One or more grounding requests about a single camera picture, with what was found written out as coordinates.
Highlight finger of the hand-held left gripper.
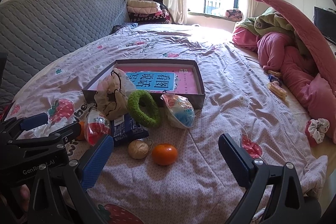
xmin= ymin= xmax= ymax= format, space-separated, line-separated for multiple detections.
xmin=0 ymin=112 xmax=49 ymax=141
xmin=7 ymin=124 xmax=81 ymax=147

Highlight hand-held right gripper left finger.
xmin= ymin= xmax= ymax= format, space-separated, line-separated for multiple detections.
xmin=28 ymin=134 xmax=114 ymax=224

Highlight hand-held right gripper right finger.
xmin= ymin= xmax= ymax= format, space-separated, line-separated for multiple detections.
xmin=218 ymin=133 xmax=322 ymax=224

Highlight tangerine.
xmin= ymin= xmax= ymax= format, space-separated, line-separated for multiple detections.
xmin=152 ymin=143 xmax=178 ymax=166
xmin=77 ymin=121 xmax=87 ymax=141

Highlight red toy ball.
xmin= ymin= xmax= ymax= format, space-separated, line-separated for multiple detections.
xmin=84 ymin=108 xmax=112 ymax=146

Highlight dark blue snack packet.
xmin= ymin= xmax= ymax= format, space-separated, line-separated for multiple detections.
xmin=109 ymin=115 xmax=149 ymax=147

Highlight beige round bun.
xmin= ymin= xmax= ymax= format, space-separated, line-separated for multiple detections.
xmin=128 ymin=139 xmax=150 ymax=160

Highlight green knitted ring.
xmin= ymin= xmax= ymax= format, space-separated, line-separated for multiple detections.
xmin=127 ymin=90 xmax=161 ymax=128

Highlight grey cardboard box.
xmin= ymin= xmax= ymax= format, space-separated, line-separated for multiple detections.
xmin=82 ymin=59 xmax=206 ymax=110

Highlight blue white toy ball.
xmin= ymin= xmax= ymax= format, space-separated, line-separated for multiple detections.
xmin=161 ymin=94 xmax=196 ymax=129

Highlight person's left hand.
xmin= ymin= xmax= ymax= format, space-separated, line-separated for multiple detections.
xmin=14 ymin=183 xmax=31 ymax=214

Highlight pink strawberry print bedsheet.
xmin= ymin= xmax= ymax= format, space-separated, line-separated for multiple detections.
xmin=5 ymin=22 xmax=328 ymax=224

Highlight clear yellow snack packet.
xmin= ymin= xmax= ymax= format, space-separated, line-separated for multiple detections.
xmin=266 ymin=82 xmax=288 ymax=101

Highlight floral scrunchie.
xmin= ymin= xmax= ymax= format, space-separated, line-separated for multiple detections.
xmin=305 ymin=118 xmax=330 ymax=146

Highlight blue yellow snack packet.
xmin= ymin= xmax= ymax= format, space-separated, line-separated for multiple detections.
xmin=268 ymin=70 xmax=282 ymax=87

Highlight grey quilted headboard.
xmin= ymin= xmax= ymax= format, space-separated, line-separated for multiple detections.
xmin=0 ymin=0 xmax=129 ymax=109

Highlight pink quilt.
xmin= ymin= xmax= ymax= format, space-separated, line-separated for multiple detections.
xmin=232 ymin=26 xmax=336 ymax=146

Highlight dark blue patterned cloth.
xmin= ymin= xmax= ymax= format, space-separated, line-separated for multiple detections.
xmin=113 ymin=22 xmax=138 ymax=34

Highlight green blanket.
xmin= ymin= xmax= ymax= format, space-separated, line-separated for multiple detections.
xmin=241 ymin=7 xmax=315 ymax=57

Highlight dark floral cushion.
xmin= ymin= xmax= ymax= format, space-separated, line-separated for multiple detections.
xmin=225 ymin=8 xmax=243 ymax=21

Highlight pink quilted cover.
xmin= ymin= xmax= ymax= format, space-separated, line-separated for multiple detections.
xmin=254 ymin=0 xmax=336 ymax=80

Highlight stack of folded blankets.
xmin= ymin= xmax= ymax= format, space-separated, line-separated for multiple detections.
xmin=126 ymin=0 xmax=172 ymax=25

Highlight black television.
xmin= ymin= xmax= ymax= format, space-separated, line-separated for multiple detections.
xmin=314 ymin=6 xmax=336 ymax=46

